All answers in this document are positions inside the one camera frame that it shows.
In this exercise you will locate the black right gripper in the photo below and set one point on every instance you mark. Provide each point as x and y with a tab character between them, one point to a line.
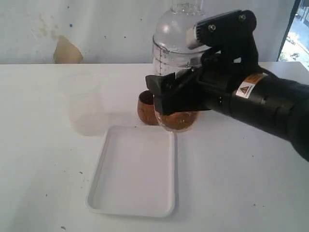
231	55

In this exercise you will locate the brown wooden cup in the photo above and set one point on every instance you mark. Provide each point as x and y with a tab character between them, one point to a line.
145	108

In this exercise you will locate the clear plastic dome lid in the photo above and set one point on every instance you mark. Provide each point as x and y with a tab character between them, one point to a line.
171	28

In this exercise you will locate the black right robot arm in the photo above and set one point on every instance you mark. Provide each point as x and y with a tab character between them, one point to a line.
274	105

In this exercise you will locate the white plastic tray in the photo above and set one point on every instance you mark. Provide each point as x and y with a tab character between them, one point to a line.
134	173

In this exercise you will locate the translucent plastic container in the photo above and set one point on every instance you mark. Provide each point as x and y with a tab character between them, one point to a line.
82	97

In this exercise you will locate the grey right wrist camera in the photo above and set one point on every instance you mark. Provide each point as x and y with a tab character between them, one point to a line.
195	35

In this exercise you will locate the dark window frame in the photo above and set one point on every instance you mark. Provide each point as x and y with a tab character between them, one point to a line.
291	18

